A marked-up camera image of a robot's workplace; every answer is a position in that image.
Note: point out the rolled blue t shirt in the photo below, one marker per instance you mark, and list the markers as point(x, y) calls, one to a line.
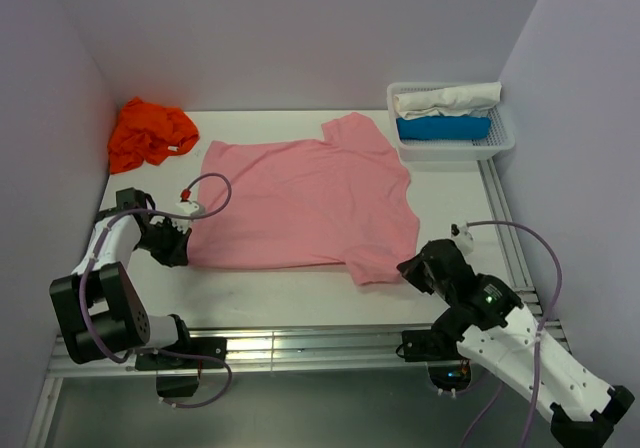
point(457, 128)

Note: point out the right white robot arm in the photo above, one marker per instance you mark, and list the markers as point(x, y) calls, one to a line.
point(581, 408)

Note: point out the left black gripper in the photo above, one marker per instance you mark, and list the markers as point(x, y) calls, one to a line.
point(177, 255)

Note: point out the orange t shirt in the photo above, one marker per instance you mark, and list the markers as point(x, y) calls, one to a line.
point(149, 133)

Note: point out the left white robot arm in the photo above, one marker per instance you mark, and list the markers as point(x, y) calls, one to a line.
point(100, 290)

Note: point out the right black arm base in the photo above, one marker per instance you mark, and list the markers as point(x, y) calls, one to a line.
point(447, 369)

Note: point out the rolled white t shirt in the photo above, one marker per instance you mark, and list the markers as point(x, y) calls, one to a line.
point(413, 101)

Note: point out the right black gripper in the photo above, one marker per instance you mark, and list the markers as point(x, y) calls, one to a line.
point(411, 269)

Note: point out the aluminium rail frame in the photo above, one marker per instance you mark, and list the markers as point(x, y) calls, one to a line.
point(307, 348)

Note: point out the white plastic basket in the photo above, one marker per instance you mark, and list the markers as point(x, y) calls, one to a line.
point(500, 139)

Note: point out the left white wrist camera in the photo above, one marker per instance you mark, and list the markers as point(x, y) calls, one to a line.
point(187, 208)

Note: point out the pink t shirt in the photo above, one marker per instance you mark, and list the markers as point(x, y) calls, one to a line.
point(341, 199)

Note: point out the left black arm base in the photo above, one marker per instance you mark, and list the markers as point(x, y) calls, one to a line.
point(179, 378)

